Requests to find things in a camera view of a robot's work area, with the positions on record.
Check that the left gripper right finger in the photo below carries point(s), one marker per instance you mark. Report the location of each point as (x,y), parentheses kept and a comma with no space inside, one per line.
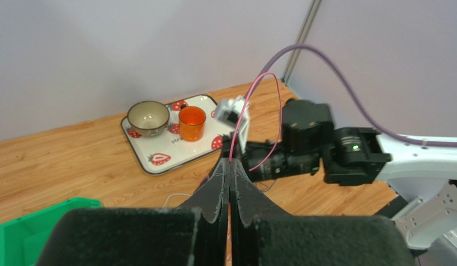
(265,234)

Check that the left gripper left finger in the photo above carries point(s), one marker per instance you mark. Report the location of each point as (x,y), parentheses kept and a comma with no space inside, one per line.
(193,233)

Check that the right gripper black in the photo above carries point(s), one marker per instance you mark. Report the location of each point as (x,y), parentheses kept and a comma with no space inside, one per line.
(263,161)

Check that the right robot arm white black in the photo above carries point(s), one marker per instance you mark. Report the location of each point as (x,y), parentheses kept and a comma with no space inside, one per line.
(422,170)

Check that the green bin far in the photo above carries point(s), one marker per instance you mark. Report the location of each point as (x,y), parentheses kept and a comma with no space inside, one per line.
(22,239)

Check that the orange translucent cup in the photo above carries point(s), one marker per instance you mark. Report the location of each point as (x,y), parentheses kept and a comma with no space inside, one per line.
(191,123)

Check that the strawberry pattern white tray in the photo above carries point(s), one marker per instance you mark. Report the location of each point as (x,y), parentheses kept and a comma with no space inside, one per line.
(168,151)

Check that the beige ceramic bowl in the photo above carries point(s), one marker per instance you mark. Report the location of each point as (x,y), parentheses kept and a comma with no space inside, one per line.
(148,118)

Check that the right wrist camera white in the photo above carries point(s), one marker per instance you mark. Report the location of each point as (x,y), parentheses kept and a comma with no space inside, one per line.
(228,111)

